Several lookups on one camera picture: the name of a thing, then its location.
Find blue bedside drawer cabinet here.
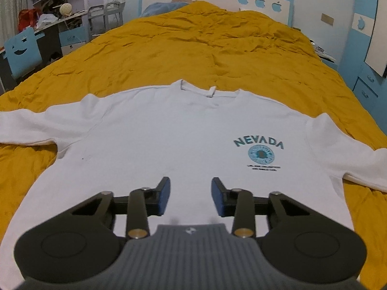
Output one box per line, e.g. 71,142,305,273
353,63,387,134

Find dark study desk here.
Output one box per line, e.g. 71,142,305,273
1,11,87,93

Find white plastic bag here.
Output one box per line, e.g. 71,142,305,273
36,14,59,29

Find cream round lamp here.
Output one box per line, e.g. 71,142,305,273
59,3,72,18

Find white Nevada sweatshirt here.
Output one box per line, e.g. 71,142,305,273
1,80,386,289

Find blue smiley chair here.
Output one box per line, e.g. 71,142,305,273
4,27,44,80

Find grey metal folding rack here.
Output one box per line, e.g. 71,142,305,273
87,1,125,41

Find mustard yellow bed quilt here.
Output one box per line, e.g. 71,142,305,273
0,0,387,290

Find blue white wardrobe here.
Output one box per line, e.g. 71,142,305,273
338,0,384,96

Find blue pillow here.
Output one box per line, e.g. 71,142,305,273
140,2,188,18

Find red bag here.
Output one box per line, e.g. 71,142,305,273
18,8,42,32

